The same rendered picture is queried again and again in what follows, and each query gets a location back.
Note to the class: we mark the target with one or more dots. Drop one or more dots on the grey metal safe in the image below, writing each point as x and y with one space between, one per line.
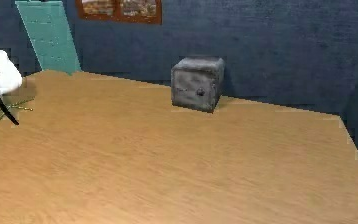
195 85

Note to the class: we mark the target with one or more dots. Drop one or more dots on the white chair with black legs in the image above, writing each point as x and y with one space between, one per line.
2 75

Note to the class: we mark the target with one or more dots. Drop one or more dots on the brown framed wall picture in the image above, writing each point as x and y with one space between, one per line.
120 10

